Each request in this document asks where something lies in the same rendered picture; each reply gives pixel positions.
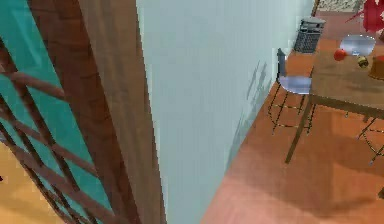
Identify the grey mesh bin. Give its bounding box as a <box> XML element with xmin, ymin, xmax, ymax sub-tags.
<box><xmin>293</xmin><ymin>17</ymin><xmax>326</xmax><ymax>54</ymax></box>

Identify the grey seat wire-leg chair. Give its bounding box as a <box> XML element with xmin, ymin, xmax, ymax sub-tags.
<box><xmin>267</xmin><ymin>47</ymin><xmax>317</xmax><ymax>136</ymax></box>
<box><xmin>356</xmin><ymin>116</ymin><xmax>384</xmax><ymax>166</ymax></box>

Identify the brown wooden table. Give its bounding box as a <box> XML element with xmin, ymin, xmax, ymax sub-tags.
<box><xmin>284</xmin><ymin>46</ymin><xmax>384</xmax><ymax>164</ymax></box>

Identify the orange-brown pot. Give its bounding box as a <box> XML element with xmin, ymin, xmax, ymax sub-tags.
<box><xmin>367</xmin><ymin>55</ymin><xmax>384</xmax><ymax>81</ymax></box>

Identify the red apple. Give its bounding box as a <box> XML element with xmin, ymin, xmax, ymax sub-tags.
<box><xmin>333</xmin><ymin>48</ymin><xmax>348</xmax><ymax>62</ymax></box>

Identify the red house plant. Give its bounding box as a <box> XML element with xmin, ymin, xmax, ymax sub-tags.
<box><xmin>345</xmin><ymin>0</ymin><xmax>384</xmax><ymax>34</ymax></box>

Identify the brown slatted wooden chair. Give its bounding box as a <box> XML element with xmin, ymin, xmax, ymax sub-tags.
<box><xmin>0</xmin><ymin>39</ymin><xmax>129</xmax><ymax>224</ymax></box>

